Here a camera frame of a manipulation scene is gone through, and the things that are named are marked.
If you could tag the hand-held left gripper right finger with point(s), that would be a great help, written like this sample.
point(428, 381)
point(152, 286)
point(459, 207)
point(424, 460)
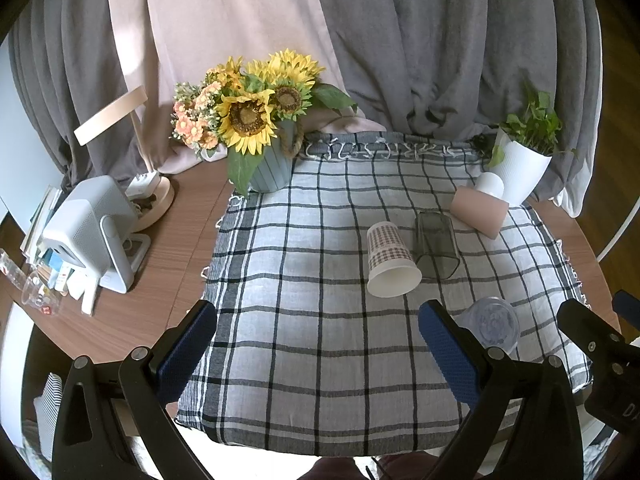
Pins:
point(446, 355)

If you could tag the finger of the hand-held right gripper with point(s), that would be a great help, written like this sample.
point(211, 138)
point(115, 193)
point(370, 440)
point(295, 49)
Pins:
point(582, 322)
point(629, 307)

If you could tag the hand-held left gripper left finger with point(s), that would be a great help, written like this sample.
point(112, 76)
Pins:
point(187, 347)

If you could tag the grey transparent cup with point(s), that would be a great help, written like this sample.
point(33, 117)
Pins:
point(437, 245)

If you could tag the plaid paper cup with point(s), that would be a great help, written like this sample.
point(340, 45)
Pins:
point(387, 255)

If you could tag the pink cup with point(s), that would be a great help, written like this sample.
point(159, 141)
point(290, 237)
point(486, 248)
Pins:
point(477, 210)

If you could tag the clear printed plastic cup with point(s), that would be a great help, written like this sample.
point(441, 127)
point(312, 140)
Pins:
point(42, 297)

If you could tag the small white cup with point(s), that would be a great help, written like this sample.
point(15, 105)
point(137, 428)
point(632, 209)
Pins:
point(490, 185)

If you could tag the white curved tube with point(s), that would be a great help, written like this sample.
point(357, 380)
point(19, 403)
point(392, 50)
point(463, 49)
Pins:
point(616, 230)

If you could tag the black white plaid cloth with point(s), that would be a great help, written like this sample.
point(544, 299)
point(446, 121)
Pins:
point(310, 280)

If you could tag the striped cloth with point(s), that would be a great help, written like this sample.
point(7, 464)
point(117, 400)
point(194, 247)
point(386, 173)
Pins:
point(49, 415)

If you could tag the white plant pot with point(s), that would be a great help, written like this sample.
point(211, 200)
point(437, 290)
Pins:
point(522, 170)

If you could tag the white projector on stand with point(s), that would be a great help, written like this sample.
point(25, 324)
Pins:
point(80, 220)

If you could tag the white power adapter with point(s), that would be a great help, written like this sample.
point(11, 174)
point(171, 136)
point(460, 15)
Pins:
point(142, 184)

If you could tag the stack of books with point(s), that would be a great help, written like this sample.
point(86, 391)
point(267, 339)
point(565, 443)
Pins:
point(42, 215)

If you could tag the blue-grey ribbed vase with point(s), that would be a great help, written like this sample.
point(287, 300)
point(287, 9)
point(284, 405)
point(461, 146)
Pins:
point(272, 167)

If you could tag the green leafy plant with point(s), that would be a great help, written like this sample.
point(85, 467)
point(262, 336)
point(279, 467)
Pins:
point(535, 122)

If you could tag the sunflower bouquet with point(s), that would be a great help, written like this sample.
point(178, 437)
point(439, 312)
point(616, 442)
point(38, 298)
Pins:
point(247, 115)

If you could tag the cream desk lamp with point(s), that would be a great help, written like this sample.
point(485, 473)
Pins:
point(107, 115)

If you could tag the grey curtain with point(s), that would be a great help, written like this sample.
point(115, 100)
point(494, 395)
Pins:
point(440, 40)
point(65, 60)

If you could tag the pink curtain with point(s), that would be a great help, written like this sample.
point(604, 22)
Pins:
point(225, 15)

